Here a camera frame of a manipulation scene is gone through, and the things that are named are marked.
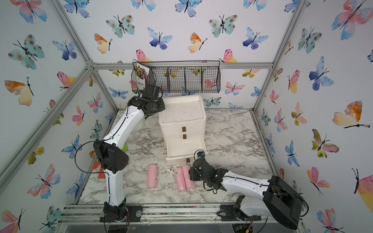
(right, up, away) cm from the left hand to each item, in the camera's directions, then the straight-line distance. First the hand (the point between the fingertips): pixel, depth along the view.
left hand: (162, 104), depth 88 cm
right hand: (+18, -38, -5) cm, 43 cm away
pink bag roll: (-4, -42, -5) cm, 42 cm away
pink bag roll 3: (+17, -45, -8) cm, 49 cm away
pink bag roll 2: (+11, -43, -5) cm, 45 cm away
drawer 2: (+7, -20, +3) cm, 21 cm away
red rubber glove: (-35, -42, -3) cm, 54 cm away
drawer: (+19, -15, -4) cm, 24 cm away
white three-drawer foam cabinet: (+13, -3, 0) cm, 13 cm away
